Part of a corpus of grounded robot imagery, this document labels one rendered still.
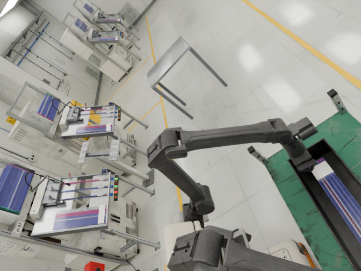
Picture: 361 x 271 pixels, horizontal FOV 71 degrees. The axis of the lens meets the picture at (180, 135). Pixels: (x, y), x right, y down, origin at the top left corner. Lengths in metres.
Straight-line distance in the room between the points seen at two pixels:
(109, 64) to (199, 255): 6.68
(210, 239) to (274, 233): 1.75
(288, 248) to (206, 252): 1.40
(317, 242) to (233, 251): 0.62
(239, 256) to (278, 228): 1.74
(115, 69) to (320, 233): 6.51
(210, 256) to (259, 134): 0.45
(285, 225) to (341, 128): 1.18
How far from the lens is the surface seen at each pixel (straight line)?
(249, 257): 0.60
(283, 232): 2.30
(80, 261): 3.42
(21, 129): 3.92
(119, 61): 7.03
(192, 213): 1.15
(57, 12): 10.13
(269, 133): 0.88
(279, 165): 1.34
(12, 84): 5.89
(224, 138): 0.84
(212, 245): 0.60
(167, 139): 0.81
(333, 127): 1.34
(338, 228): 1.15
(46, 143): 4.00
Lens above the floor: 2.04
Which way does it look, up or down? 34 degrees down
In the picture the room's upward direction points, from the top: 55 degrees counter-clockwise
